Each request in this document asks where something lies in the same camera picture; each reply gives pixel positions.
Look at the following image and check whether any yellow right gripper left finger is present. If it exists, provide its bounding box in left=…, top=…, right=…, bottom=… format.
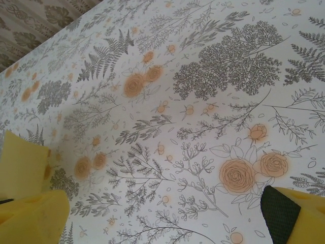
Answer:
left=0, top=189, right=71, bottom=244

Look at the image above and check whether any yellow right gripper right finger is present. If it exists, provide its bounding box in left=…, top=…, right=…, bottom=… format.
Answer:
left=260, top=185, right=325, bottom=244

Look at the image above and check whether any yellow cloth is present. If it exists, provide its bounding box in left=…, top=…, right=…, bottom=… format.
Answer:
left=0, top=130, right=51, bottom=202

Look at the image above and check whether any floral patterned table cover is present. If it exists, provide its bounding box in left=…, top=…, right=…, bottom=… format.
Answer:
left=0, top=0, right=325, bottom=244

